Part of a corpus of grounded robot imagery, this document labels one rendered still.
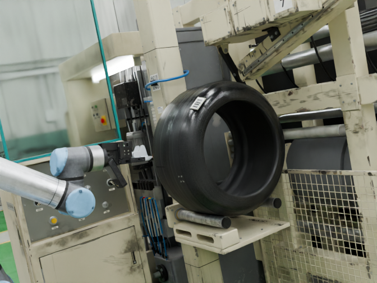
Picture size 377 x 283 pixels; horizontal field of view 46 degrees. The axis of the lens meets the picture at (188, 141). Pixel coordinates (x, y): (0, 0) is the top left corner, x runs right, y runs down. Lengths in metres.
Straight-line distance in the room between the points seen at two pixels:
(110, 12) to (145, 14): 9.63
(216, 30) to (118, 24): 9.67
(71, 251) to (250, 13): 1.32
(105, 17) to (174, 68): 9.62
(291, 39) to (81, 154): 1.00
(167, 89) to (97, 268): 0.90
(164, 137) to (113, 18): 10.04
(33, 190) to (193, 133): 0.62
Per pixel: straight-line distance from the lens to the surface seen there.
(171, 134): 1.72
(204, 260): 2.19
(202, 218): 1.87
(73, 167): 1.52
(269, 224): 2.00
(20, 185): 1.37
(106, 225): 2.22
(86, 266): 2.21
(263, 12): 1.88
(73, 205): 1.38
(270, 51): 2.05
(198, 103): 1.70
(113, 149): 1.61
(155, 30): 2.09
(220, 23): 2.09
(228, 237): 1.78
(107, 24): 11.64
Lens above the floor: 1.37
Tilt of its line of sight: 4 degrees down
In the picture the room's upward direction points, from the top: 11 degrees counter-clockwise
